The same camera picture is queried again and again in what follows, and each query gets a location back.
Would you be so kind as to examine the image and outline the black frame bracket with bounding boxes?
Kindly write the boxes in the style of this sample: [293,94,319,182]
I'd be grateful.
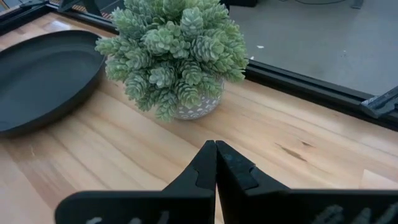
[359,85,398,120]

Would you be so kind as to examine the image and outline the round black plate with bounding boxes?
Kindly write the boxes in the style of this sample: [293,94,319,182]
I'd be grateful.
[0,29,107,138]

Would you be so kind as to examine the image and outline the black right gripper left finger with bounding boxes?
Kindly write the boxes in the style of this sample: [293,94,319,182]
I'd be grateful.
[55,139,218,224]

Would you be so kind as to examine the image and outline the green succulent in patterned pot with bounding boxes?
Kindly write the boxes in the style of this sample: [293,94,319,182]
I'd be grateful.
[94,0,249,123]

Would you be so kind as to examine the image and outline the black floor mat striped edges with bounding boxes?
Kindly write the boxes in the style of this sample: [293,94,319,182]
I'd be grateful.
[49,0,126,21]

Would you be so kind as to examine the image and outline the black aluminium table frame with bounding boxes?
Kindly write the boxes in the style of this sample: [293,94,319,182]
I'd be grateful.
[0,0,398,132]

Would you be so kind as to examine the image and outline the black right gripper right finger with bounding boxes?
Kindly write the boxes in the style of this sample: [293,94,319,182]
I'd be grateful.
[216,139,398,224]

